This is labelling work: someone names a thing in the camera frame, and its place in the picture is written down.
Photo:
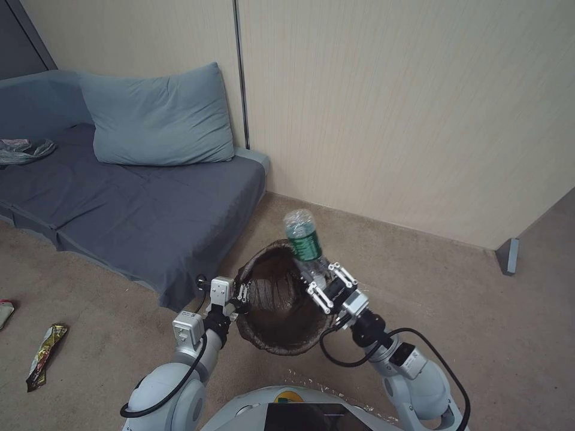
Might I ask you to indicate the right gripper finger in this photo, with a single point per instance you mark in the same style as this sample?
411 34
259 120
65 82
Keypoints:
343 275
321 297

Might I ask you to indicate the crumpled clear plastic bag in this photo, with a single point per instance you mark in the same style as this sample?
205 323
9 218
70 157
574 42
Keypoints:
27 150

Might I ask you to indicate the white robot front shell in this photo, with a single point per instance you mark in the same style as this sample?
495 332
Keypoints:
242 408

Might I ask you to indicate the blue-grey sofa bed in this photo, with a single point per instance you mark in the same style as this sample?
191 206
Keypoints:
135 211

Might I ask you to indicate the clear bottle with green label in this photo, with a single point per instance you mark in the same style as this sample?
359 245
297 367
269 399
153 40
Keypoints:
303 244

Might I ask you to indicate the red and white wrapper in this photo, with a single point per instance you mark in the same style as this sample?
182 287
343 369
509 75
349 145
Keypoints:
5 314

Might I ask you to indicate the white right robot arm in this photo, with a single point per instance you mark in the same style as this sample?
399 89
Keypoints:
418 390

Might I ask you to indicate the dark grey wall panel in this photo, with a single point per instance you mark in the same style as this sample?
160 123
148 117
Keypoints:
15 40

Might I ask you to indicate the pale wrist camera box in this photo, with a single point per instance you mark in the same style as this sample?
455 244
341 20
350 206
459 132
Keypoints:
357 306
222 292

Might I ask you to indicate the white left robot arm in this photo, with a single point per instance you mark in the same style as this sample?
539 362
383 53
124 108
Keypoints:
164 386

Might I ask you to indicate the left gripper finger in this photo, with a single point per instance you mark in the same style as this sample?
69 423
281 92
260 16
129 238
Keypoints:
244 291
237 311

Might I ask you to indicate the brown woven trash bin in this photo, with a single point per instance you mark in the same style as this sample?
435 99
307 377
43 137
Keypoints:
287 332

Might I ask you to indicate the blue-grey pillow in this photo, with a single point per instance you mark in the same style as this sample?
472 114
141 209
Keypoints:
157 116

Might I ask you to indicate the gold snack wrapper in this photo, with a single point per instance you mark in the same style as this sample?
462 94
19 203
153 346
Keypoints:
45 354

